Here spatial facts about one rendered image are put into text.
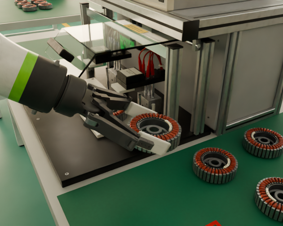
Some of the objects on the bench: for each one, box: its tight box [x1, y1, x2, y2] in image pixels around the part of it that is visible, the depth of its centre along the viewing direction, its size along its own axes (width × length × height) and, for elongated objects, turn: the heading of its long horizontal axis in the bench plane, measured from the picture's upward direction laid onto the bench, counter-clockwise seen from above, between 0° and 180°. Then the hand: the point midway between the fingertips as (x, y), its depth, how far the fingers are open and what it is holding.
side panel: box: [212, 22, 283, 136], centre depth 92 cm, size 28×3×32 cm, turn 120°
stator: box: [192, 147, 238, 184], centre depth 79 cm, size 11×11×4 cm
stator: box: [243, 127, 283, 158], centre depth 87 cm, size 11×11×4 cm
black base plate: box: [22, 64, 212, 188], centre depth 108 cm, size 47×64×2 cm
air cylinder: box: [137, 90, 162, 113], centre depth 102 cm, size 5×8×6 cm
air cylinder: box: [108, 68, 123, 84], centre depth 120 cm, size 5×8×6 cm
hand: (152, 129), depth 63 cm, fingers closed on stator, 11 cm apart
